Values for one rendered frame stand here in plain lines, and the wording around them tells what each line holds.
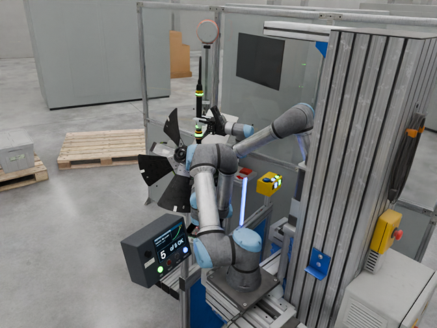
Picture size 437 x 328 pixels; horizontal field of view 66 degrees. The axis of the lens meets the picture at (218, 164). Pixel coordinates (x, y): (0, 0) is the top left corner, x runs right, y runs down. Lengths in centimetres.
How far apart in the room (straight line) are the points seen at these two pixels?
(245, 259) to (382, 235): 49
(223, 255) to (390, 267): 62
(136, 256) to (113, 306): 150
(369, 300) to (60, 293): 235
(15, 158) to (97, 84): 327
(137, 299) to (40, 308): 70
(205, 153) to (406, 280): 89
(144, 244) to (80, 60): 617
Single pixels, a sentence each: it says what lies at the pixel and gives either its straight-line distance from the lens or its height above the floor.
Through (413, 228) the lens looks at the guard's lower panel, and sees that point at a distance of 250.
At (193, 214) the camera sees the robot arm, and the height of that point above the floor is 109.
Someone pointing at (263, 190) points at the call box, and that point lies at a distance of 215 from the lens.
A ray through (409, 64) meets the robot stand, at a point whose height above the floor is 196.
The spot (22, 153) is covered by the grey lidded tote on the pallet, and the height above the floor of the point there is 37.
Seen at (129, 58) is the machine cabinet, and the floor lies 92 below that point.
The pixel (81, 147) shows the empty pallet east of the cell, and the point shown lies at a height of 14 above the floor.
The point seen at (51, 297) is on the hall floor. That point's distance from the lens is 304.
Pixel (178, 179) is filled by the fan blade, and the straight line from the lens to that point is 209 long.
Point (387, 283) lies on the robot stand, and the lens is 137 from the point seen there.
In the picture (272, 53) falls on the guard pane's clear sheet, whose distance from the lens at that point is 247.
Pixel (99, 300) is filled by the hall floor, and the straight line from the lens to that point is 290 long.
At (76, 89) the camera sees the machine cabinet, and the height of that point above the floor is 38.
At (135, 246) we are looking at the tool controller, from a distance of 133.
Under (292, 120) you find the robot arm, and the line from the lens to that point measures 159.
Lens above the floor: 209
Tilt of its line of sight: 26 degrees down
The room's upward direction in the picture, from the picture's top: 3 degrees clockwise
